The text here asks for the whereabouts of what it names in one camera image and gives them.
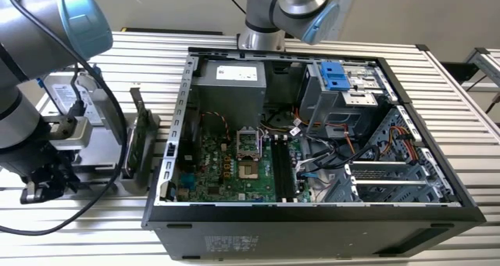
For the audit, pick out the green motherboard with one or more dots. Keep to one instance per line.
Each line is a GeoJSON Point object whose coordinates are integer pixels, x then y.
{"type": "Point", "coordinates": [210, 172]}

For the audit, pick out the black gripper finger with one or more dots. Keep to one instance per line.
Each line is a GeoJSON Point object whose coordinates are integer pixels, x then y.
{"type": "Point", "coordinates": [50, 184]}

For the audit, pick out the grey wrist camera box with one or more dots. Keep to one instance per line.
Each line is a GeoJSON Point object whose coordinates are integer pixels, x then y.
{"type": "Point", "coordinates": [73, 134]}

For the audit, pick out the metal drive cage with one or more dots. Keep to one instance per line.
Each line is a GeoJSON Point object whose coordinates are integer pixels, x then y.
{"type": "Point", "coordinates": [324, 107]}

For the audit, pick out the grey power supply unit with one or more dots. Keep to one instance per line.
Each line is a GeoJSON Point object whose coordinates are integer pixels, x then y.
{"type": "Point", "coordinates": [230, 102]}

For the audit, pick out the grey parts rack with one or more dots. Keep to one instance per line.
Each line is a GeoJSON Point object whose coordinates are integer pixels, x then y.
{"type": "Point", "coordinates": [102, 148]}

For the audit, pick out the blue expansion slot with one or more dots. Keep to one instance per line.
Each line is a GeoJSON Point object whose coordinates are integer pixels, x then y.
{"type": "Point", "coordinates": [188, 181]}

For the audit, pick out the metal locking lever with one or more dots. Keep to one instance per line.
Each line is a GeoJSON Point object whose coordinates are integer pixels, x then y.
{"type": "Point", "coordinates": [260, 144]}

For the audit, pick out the black PC case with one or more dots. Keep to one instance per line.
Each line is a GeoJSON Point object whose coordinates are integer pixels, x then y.
{"type": "Point", "coordinates": [312, 239]}

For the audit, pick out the hard disk in blue carrier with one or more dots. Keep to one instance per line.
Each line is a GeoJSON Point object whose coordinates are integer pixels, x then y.
{"type": "Point", "coordinates": [58, 96]}

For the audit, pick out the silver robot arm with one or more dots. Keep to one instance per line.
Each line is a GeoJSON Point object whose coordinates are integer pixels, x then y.
{"type": "Point", "coordinates": [34, 28]}

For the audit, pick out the blue plastic drive latch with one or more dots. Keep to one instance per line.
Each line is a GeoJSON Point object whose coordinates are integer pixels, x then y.
{"type": "Point", "coordinates": [332, 75]}

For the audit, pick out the CPU socket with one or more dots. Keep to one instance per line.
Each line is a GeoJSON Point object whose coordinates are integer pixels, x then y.
{"type": "Point", "coordinates": [248, 170]}

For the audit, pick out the black table corner cap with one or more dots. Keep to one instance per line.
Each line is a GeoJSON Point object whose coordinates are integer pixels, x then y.
{"type": "Point", "coordinates": [421, 47]}

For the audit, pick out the black RAM slot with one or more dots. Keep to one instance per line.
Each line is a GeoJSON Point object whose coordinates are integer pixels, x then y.
{"type": "Point", "coordinates": [276, 169]}
{"type": "Point", "coordinates": [290, 169]}
{"type": "Point", "coordinates": [280, 169]}
{"type": "Point", "coordinates": [285, 169]}

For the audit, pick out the aluminium frame table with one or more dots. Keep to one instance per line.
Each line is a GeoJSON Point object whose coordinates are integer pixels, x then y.
{"type": "Point", "coordinates": [484, 61]}

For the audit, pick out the green graphics card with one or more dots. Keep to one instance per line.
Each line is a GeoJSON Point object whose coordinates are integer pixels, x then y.
{"type": "Point", "coordinates": [140, 137]}

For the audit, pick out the black box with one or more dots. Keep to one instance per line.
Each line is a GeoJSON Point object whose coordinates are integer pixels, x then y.
{"type": "Point", "coordinates": [458, 71]}

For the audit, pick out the black fan housing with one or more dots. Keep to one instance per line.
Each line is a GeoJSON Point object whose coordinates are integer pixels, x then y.
{"type": "Point", "coordinates": [190, 137]}

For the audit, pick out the grey metal disk bay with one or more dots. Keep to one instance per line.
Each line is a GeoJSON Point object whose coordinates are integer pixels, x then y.
{"type": "Point", "coordinates": [390, 184]}

